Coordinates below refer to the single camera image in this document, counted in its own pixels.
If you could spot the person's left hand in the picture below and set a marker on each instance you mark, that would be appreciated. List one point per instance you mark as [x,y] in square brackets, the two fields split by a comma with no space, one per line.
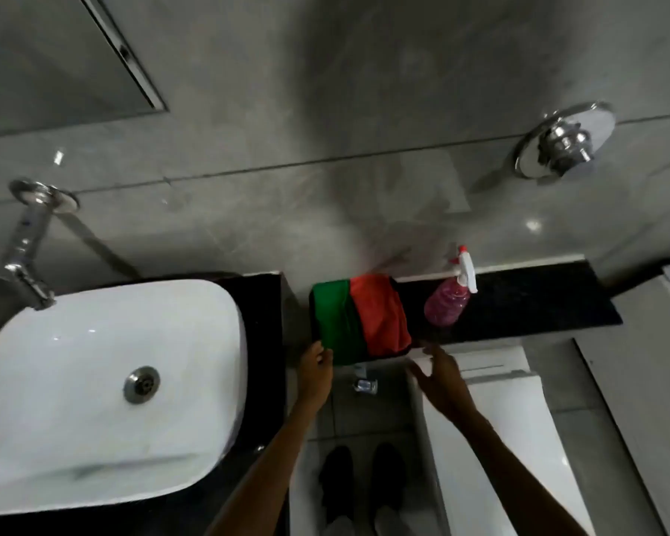
[312,379]

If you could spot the person's right hand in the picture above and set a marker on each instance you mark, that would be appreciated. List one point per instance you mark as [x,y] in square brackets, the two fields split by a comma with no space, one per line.
[446,390]

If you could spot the person's right thumb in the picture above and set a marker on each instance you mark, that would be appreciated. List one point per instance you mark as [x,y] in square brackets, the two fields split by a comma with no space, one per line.
[417,372]

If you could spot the person's left thumb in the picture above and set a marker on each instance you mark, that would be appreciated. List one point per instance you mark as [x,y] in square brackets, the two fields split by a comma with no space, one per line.
[329,358]

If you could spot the person's left forearm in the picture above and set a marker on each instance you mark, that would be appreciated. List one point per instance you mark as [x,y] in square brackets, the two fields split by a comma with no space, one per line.
[268,474]

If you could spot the person's right forearm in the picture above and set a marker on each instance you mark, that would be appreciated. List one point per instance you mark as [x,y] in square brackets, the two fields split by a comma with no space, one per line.
[513,480]

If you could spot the green cloth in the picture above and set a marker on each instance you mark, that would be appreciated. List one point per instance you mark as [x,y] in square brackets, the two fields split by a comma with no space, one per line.
[338,320]

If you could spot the small chrome angle valve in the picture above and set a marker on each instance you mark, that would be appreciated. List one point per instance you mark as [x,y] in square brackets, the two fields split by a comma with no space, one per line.
[366,386]

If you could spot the red cloth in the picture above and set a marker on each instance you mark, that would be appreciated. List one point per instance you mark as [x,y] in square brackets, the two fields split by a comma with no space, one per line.
[379,315]

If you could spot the black sink counter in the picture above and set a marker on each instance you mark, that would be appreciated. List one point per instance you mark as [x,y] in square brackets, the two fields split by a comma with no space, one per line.
[265,329]

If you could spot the pink spray bottle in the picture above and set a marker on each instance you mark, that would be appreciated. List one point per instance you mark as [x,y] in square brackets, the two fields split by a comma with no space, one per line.
[449,304]

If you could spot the white toilet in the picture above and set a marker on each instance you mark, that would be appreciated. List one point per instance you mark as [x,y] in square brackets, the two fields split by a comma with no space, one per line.
[497,429]

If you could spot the black right shoe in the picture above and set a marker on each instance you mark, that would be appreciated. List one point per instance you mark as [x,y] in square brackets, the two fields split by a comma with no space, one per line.
[388,474]

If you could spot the black shoe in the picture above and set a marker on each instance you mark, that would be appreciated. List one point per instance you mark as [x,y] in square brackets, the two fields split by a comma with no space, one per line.
[388,474]
[336,480]

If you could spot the black left shoe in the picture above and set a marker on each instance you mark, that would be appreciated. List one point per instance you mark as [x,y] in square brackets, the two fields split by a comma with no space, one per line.
[336,480]

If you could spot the black stone ledge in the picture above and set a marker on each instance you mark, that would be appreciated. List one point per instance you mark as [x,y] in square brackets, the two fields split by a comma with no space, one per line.
[525,301]

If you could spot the light grey trousers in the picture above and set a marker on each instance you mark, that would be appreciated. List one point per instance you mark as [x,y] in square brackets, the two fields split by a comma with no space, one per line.
[393,524]

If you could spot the chrome sink drain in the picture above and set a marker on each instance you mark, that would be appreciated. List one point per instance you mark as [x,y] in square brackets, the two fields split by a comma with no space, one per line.
[141,384]

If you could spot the white side panel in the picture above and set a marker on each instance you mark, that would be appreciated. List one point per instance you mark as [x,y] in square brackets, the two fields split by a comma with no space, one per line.
[642,385]

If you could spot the white sink basin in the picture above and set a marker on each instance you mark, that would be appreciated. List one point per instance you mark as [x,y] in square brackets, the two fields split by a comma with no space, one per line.
[100,396]

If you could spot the chrome wall flush valve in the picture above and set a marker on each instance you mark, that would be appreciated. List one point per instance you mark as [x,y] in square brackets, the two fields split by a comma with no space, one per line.
[564,140]

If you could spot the chrome wall faucet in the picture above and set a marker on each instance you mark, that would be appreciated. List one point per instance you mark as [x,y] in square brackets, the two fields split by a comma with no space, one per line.
[28,245]

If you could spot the wall mirror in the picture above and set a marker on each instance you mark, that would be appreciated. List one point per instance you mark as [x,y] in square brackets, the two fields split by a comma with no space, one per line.
[50,61]

